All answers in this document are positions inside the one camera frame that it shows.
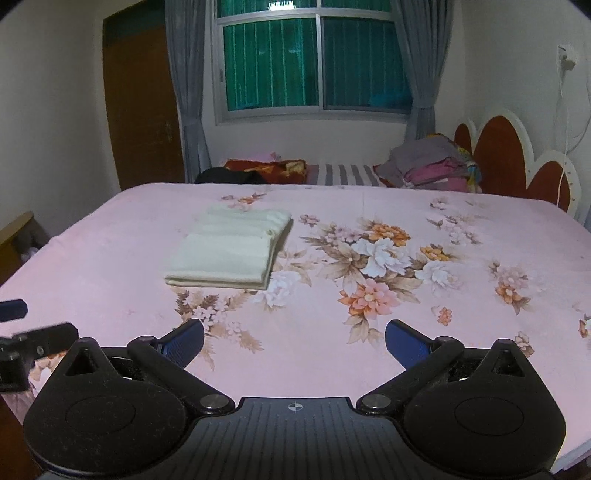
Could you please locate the white wall charger plug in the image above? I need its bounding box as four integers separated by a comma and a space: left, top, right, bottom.
557, 44, 579, 71

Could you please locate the grey left curtain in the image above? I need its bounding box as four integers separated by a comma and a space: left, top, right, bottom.
164, 0, 211, 183

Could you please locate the pink floral bed sheet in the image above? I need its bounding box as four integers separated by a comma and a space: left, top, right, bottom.
1, 184, 590, 470

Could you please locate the brown wooden door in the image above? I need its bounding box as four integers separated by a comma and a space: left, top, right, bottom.
102, 1, 185, 190

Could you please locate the red white headboard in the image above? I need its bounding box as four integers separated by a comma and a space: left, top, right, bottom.
454, 107, 581, 216

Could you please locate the grey right curtain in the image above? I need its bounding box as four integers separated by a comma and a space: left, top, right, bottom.
391, 0, 454, 141

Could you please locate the grey curtain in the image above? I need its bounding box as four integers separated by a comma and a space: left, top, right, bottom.
391, 0, 454, 141
164, 0, 211, 183

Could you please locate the cream white cloth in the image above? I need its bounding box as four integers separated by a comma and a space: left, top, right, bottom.
164, 205, 291, 290

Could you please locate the green glass window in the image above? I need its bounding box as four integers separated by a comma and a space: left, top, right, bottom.
212, 0, 413, 121

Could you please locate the pile of folded clothes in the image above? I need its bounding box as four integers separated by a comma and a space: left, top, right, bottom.
374, 134, 482, 193

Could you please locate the white charger cable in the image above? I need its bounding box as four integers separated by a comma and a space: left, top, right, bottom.
553, 64, 587, 213

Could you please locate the grey striped pillow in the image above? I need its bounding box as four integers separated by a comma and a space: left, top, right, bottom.
305, 163, 386, 188

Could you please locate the red orange floral blanket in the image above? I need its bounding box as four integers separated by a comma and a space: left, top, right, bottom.
224, 159, 308, 184

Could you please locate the black cloth on bed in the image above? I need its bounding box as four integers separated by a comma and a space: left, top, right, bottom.
194, 167, 267, 185

